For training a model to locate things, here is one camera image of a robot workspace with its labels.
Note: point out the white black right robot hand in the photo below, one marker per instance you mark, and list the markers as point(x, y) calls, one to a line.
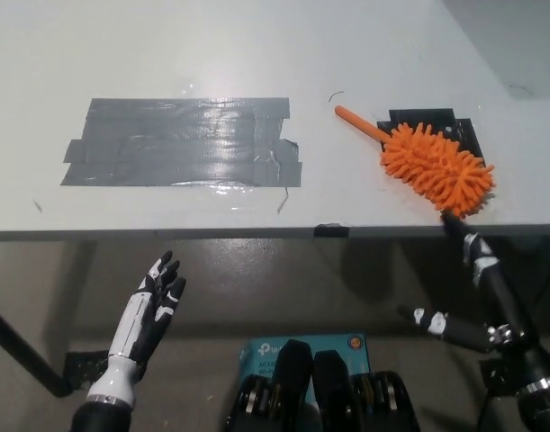
point(504, 306)

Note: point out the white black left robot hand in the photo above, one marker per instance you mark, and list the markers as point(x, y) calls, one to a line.
point(135, 324)

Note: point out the orange microfibre duster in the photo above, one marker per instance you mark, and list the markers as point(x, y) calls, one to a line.
point(436, 166)

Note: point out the black robot body blocks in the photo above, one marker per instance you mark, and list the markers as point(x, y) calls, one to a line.
point(321, 396)

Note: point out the black table leg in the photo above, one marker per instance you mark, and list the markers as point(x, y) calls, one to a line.
point(24, 348)

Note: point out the teal router box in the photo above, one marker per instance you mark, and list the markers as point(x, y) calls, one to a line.
point(265, 353)

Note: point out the black tape square patch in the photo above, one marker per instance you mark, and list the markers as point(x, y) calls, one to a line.
point(466, 132)

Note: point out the grey duct tape patch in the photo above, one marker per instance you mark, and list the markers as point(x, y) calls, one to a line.
point(184, 144)

